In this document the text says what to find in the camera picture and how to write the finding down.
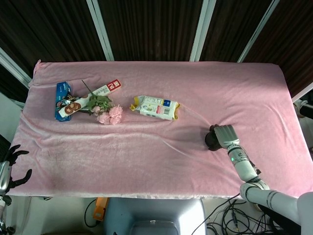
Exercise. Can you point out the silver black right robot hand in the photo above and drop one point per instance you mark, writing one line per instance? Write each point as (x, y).
(227, 135)

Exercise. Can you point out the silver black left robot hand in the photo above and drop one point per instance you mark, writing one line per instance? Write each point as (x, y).
(5, 176)

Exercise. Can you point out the black object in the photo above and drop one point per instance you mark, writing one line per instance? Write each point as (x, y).
(211, 140)

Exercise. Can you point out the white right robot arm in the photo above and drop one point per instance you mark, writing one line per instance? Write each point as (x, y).
(244, 166)

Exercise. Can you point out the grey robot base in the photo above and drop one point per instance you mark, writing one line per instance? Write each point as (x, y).
(154, 215)

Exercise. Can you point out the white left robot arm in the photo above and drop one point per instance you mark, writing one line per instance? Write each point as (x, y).
(2, 215)

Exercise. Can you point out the pink velvet table cloth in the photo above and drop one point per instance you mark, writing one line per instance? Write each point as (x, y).
(156, 156)

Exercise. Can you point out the white yellow snack package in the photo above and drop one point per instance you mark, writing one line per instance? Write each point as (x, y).
(156, 107)

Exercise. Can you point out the long white red cookie box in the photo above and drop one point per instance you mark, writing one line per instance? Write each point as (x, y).
(73, 107)

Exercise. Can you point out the orange power strip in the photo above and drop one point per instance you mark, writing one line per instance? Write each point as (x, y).
(100, 208)

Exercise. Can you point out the blue cookie box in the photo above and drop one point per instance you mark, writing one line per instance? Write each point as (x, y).
(61, 91)

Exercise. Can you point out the dark brown partition panel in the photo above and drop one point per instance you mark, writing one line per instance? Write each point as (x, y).
(49, 29)
(234, 27)
(296, 41)
(151, 29)

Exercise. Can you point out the pink artificial flower bouquet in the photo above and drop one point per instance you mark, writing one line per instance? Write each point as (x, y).
(107, 111)

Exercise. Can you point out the white partition frame post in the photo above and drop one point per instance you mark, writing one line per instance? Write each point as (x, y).
(14, 66)
(303, 91)
(203, 29)
(259, 29)
(100, 29)

